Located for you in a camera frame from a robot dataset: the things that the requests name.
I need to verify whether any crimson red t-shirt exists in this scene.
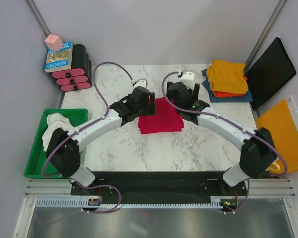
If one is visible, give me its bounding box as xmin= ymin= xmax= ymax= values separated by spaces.
xmin=138 ymin=98 xmax=184 ymax=134

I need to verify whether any white slotted cable duct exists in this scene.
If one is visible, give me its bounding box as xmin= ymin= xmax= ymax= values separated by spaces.
xmin=35 ymin=197 xmax=224 ymax=209

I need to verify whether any black flat board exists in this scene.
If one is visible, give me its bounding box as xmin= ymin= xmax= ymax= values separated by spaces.
xmin=245 ymin=37 xmax=296 ymax=110

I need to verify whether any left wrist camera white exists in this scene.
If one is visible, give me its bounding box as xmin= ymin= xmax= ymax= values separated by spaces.
xmin=131 ymin=79 xmax=148 ymax=88

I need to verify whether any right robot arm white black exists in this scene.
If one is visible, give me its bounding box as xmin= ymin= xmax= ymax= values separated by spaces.
xmin=165 ymin=82 xmax=279 ymax=195

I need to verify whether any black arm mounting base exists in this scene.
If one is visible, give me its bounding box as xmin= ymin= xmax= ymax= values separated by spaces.
xmin=71 ymin=171 xmax=246 ymax=203

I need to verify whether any orange folder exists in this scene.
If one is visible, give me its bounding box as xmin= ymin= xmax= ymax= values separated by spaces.
xmin=256 ymin=99 xmax=298 ymax=173

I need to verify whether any black pink mini drawer unit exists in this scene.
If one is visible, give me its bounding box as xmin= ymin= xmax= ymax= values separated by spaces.
xmin=51 ymin=44 xmax=92 ymax=92

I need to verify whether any green plastic tray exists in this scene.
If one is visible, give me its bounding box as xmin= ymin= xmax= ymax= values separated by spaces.
xmin=24 ymin=109 xmax=88 ymax=178

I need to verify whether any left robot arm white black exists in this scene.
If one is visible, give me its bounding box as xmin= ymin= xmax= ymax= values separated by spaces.
xmin=46 ymin=86 xmax=156 ymax=195

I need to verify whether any white crumpled cloth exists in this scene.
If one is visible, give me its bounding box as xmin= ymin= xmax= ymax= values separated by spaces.
xmin=42 ymin=113 xmax=73 ymax=152

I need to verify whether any colourful paperback book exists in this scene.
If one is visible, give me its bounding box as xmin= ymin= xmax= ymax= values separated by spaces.
xmin=45 ymin=41 xmax=73 ymax=73

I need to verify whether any blue folded t-shirt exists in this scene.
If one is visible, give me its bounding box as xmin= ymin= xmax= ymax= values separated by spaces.
xmin=201 ymin=69 xmax=253 ymax=103

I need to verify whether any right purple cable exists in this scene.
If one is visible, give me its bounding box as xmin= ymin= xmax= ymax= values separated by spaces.
xmin=162 ymin=71 xmax=289 ymax=215

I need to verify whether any pink cube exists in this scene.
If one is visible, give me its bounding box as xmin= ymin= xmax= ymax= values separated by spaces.
xmin=44 ymin=34 xmax=63 ymax=51

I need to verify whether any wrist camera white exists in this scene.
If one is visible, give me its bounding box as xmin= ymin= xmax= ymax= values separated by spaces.
xmin=131 ymin=79 xmax=148 ymax=88
xmin=178 ymin=71 xmax=195 ymax=89

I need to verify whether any mustard yellow folded t-shirt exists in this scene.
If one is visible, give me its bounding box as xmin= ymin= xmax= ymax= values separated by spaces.
xmin=206 ymin=59 xmax=248 ymax=94

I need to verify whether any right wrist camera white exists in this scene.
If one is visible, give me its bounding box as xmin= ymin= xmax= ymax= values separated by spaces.
xmin=178 ymin=71 xmax=195 ymax=89

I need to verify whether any pale yellow mug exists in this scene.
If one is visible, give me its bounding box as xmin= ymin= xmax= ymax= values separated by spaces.
xmin=266 ymin=158 xmax=281 ymax=173

